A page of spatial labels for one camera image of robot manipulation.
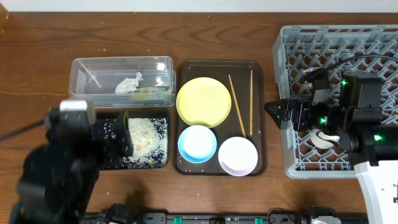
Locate pile of rice grains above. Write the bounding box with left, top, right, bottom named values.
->
left=93, top=117, right=169, bottom=169

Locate white paper cup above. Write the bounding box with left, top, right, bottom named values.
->
left=310, top=129, right=340, bottom=149

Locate wooden chopstick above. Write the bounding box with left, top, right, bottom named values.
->
left=228, top=75, right=246, bottom=139
left=249, top=70, right=253, bottom=136

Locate green yellow snack wrapper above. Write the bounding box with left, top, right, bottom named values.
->
left=129, top=87, right=169, bottom=101

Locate white tissue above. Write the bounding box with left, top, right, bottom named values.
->
left=115, top=72, right=143, bottom=94

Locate pink white bowl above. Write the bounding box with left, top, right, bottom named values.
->
left=218, top=137, right=258, bottom=177

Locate light blue bowl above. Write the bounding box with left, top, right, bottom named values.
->
left=177, top=125, right=217, bottom=164

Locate yellow round plate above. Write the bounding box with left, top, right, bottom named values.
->
left=176, top=77, right=231, bottom=128

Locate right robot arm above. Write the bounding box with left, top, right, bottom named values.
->
left=264, top=72, right=397, bottom=223

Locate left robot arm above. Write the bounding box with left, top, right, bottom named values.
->
left=9, top=108, right=134, bottom=223

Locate clear plastic waste bin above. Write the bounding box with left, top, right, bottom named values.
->
left=69, top=56, right=177, bottom=108

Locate grey dishwasher rack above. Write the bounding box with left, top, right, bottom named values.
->
left=272, top=25, right=397, bottom=179

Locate black plastic tray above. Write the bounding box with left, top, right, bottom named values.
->
left=91, top=110, right=169, bottom=170

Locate dark brown serving tray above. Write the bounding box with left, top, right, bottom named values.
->
left=173, top=60, right=267, bottom=176

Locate left black cable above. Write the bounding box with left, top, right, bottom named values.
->
left=0, top=119, right=46, bottom=142

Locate black cable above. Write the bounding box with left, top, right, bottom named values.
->
left=323, top=54, right=398, bottom=74
left=0, top=119, right=46, bottom=142

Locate right black cable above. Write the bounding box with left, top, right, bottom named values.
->
left=323, top=54, right=398, bottom=74

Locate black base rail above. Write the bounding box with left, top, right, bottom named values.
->
left=81, top=212, right=369, bottom=224

